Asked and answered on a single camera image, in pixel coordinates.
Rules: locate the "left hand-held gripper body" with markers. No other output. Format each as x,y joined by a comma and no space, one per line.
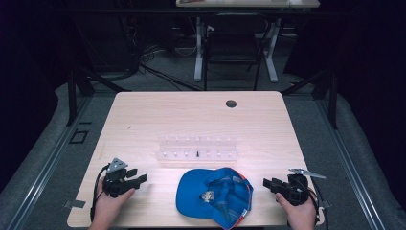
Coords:
116,183

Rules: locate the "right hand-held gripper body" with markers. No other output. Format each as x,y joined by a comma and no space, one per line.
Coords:
295,191

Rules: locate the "person's right hand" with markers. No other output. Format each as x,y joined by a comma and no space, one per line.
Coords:
300,215

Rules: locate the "person's left hand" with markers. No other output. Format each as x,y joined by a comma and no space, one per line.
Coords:
108,209

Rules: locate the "grey tape piece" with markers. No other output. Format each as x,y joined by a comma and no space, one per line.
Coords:
75,203

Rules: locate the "blue baseball cap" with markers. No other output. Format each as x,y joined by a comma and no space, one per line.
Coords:
191,191

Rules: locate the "clear acrylic rack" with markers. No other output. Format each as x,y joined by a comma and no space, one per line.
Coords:
198,148

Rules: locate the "round grey table grommet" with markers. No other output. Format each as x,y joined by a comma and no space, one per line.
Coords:
231,103

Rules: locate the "black metal stand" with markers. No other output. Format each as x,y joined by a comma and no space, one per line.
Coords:
72,96
333,99

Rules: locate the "black chair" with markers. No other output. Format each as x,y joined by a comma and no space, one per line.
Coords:
233,48

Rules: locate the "white-legged desk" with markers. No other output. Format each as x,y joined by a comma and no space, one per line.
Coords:
198,48

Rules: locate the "aluminium floor rail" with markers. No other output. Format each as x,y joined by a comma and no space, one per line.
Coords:
48,166
348,166

